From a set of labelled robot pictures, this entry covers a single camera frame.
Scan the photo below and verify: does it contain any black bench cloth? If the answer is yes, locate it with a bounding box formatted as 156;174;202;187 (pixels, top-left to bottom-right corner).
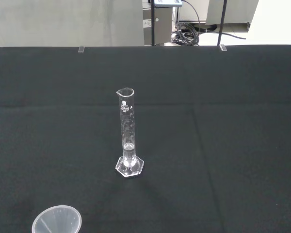
0;45;291;233

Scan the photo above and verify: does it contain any black stand pole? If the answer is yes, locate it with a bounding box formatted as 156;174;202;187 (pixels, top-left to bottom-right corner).
150;0;159;46
217;0;228;46

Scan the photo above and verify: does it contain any grey metal cabinet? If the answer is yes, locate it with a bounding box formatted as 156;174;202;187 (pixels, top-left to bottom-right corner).
142;0;173;46

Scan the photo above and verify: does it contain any grey blue device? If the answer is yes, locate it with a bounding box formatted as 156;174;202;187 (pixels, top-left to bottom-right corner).
154;0;184;7

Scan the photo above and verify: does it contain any translucent plastic funnel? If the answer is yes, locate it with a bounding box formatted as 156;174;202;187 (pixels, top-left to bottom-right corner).
31;205;82;233

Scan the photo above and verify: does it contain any pale grey cabinet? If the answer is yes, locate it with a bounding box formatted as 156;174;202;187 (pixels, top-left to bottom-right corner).
205;0;259;27

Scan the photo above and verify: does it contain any black floor cable bundle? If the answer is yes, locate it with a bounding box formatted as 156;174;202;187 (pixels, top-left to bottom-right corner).
171;22;247;46

